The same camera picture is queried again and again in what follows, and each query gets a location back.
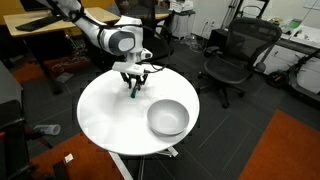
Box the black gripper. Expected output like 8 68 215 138
121 72 148 91

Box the teal marker pen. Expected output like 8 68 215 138
130 88 137 99

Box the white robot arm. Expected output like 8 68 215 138
36 0 153 90

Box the white bowl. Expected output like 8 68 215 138
147 99 190 135

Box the round white table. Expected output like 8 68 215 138
77 68 200 158

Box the wooden desk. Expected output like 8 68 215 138
4 7 120 37

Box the white printer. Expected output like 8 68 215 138
169 0 193 12

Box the clear plastic bottle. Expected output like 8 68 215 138
35 124 61 135

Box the white paper scrap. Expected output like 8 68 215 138
64 153 74 163

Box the black keyboard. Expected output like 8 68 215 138
16 16 61 32

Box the black mesh office chair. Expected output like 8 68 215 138
198 17 282 108

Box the black electric scooter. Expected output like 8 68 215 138
266 49 320 102

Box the white side desk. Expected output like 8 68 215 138
255 18 320 93

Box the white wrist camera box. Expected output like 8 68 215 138
112 62 144 75

